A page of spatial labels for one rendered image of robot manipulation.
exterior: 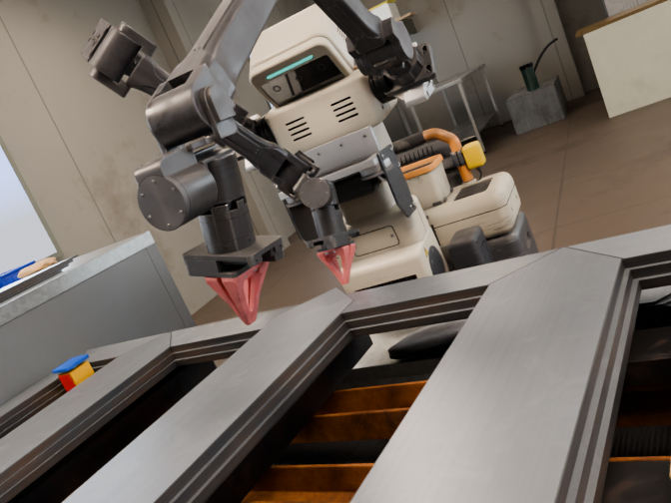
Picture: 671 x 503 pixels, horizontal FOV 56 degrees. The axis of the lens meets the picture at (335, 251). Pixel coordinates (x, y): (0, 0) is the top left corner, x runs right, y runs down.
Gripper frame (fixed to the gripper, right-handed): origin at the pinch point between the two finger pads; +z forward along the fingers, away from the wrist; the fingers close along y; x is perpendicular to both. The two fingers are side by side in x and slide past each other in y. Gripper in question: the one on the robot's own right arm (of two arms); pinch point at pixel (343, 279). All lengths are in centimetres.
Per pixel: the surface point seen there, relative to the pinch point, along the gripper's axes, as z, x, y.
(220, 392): 9.8, 0.1, -38.1
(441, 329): 13.7, -15.1, 5.5
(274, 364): 8.1, -5.7, -31.6
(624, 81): -90, 27, 577
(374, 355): 16.8, 0.8, 4.8
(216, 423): 11.8, -6.5, -45.9
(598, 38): -136, 37, 564
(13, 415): 11, 68, -35
